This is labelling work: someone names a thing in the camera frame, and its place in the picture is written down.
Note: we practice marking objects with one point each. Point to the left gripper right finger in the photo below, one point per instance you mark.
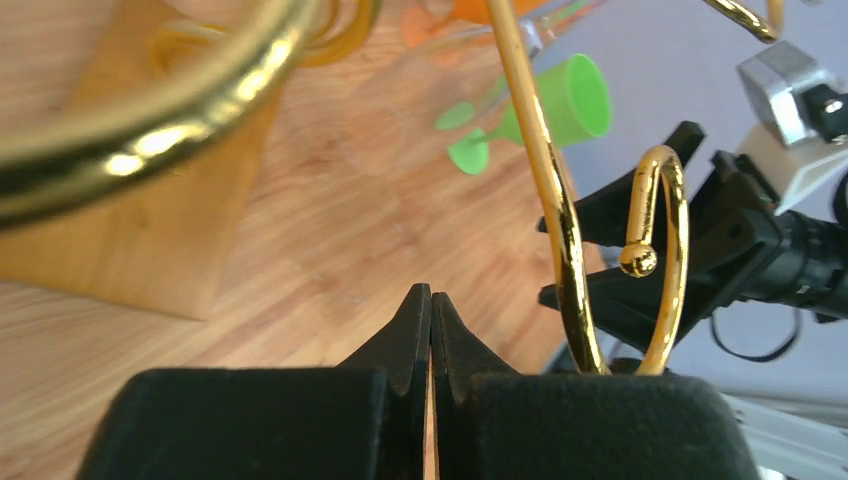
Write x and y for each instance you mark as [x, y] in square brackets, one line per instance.
[495, 423]

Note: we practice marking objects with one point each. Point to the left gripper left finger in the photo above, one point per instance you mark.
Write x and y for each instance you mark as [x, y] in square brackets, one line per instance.
[361, 419]

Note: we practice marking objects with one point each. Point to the aluminium frame rail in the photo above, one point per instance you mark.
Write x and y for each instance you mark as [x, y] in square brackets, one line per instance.
[800, 440]

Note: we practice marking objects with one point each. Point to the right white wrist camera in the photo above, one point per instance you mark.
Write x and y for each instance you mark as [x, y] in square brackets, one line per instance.
[800, 141]

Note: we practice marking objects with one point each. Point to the green wine glass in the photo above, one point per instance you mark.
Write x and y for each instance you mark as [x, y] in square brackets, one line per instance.
[576, 102]

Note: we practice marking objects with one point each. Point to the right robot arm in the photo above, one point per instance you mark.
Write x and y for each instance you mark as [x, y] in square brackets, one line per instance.
[810, 273]

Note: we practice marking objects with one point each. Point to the gold wire glass rack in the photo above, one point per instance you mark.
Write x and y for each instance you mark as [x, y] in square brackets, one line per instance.
[76, 159]

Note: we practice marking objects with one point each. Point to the orange wine glass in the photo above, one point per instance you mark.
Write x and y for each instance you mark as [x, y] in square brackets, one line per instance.
[448, 41]

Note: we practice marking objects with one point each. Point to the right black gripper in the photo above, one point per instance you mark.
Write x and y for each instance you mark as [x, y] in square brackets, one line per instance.
[735, 238]

